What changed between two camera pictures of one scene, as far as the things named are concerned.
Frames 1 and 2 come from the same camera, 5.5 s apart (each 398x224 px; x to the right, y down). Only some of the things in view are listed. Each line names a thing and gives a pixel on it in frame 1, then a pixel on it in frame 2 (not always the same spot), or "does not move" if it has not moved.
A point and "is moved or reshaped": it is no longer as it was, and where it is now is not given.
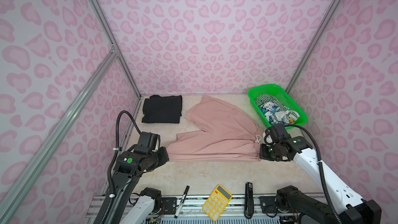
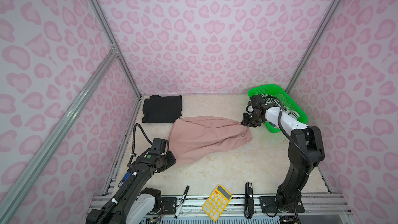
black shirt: x=157 y=109 does not move
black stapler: x=249 y=206 does not move
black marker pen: x=181 y=203 does not move
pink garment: x=230 y=135 is moved or reshaped
